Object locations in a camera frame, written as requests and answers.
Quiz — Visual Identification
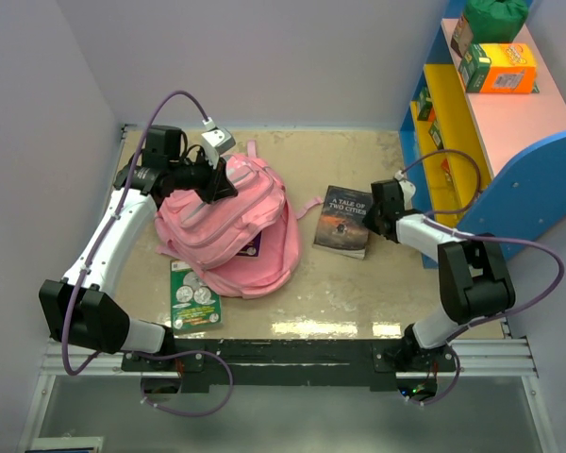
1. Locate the green cloth bag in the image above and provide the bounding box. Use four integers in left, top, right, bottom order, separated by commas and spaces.
463, 0, 529, 43

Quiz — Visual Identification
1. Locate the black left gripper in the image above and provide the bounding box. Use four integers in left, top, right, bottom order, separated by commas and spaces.
169, 147, 238, 204

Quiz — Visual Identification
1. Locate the small green box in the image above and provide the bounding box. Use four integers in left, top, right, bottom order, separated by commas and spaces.
428, 119, 444, 150
416, 85, 435, 122

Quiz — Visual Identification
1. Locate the dark novel book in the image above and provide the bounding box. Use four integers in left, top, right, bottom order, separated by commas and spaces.
313, 185, 373, 260

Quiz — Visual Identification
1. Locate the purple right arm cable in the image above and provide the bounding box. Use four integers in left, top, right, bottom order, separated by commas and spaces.
399, 149, 566, 327

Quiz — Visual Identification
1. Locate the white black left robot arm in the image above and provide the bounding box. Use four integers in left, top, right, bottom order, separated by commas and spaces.
39, 123, 237, 370

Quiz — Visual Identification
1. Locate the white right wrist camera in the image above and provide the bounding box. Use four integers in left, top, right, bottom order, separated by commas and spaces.
394, 170, 416, 203

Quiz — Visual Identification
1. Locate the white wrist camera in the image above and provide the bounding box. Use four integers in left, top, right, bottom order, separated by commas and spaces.
201, 117, 236, 169
394, 170, 416, 203

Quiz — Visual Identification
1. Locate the green paperback book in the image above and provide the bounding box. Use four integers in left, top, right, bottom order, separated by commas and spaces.
170, 260, 223, 334

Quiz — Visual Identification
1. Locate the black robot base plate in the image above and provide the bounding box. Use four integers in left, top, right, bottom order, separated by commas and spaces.
122, 339, 456, 393

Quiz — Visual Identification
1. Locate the brown card box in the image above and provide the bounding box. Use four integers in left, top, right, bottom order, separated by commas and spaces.
451, 13, 474, 58

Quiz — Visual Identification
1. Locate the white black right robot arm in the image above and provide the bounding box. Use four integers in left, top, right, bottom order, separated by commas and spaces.
363, 179, 516, 371

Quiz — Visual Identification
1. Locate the orange packet on shelf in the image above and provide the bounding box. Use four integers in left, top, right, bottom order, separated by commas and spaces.
441, 158, 454, 186

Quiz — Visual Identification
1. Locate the purple paperback book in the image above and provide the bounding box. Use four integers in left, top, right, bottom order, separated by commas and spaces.
237, 233, 262, 258

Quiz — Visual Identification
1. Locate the blue yellow pink shelf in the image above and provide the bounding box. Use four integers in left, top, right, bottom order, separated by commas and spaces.
400, 1, 566, 240

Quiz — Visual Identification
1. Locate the small green box lower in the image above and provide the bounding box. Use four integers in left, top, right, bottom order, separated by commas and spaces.
428, 119, 444, 150

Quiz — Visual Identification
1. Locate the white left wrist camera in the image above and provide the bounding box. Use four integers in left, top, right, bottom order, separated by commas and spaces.
201, 117, 236, 169

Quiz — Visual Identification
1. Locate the pink student backpack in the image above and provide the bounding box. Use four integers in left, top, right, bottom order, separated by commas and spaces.
155, 141, 323, 299

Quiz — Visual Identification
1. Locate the orange green crayon box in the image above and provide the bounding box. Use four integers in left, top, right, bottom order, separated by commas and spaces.
458, 42, 538, 94

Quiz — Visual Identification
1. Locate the small green box upper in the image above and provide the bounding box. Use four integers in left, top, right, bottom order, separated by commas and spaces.
416, 85, 435, 122

